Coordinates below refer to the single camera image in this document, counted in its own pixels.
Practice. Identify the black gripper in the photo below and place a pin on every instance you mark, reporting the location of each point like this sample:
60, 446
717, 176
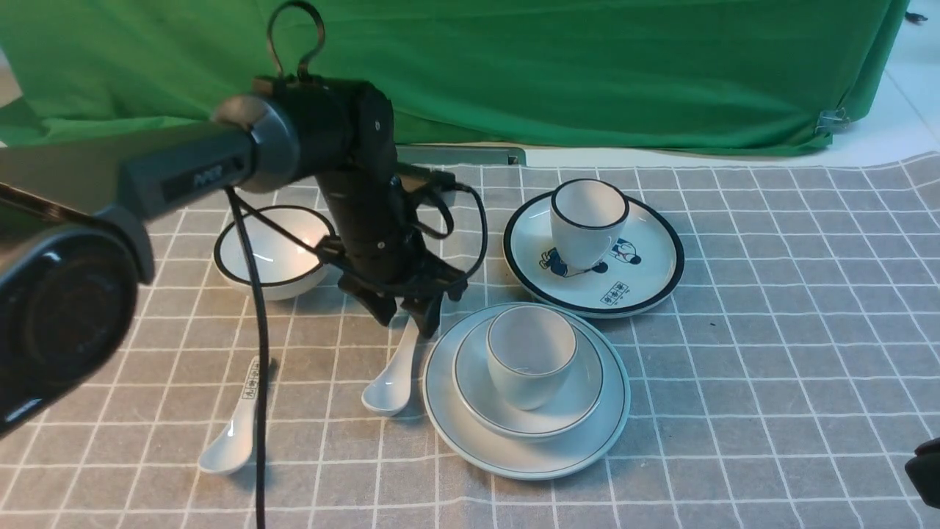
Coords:
381, 221

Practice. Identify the plain white ceramic spoon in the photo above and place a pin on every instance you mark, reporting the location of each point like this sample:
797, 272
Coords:
390, 392

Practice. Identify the shallow white bowl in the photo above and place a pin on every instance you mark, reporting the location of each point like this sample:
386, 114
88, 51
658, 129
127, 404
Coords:
569, 405

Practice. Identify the plain white cup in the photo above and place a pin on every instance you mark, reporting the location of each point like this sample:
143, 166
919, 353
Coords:
531, 349

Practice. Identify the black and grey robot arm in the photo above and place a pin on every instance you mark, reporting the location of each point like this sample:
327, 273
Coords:
75, 248

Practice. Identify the black-rimmed white bowl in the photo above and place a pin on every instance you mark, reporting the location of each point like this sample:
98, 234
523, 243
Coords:
286, 270

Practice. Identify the large white plate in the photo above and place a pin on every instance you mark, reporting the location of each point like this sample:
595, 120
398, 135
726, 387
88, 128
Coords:
556, 457

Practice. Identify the black-rimmed white cup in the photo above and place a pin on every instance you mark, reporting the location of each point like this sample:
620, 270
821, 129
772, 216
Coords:
586, 218

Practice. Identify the white spoon with characters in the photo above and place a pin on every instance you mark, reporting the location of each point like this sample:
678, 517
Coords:
234, 445

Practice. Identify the black-rimmed cartoon plate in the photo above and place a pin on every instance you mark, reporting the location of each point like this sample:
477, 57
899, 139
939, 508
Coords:
641, 269

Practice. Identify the green backdrop cloth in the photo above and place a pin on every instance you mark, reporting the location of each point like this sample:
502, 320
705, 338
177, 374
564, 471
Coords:
710, 77

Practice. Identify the metal clamp on cloth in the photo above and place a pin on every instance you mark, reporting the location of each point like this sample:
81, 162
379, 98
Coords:
832, 122

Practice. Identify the dark object at edge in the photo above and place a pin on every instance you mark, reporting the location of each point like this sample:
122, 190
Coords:
924, 473

